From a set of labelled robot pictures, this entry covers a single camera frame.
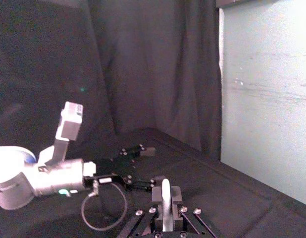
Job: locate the small white plastic piece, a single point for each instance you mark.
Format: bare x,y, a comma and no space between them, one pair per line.
166,198

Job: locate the black curtain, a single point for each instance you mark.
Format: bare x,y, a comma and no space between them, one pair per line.
143,62

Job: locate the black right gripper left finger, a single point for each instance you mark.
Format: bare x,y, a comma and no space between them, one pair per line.
156,194

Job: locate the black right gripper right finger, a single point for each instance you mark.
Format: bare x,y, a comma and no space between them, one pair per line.
176,196

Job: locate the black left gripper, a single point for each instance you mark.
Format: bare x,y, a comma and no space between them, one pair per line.
111,171

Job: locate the black table cloth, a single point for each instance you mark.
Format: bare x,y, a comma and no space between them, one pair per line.
242,210

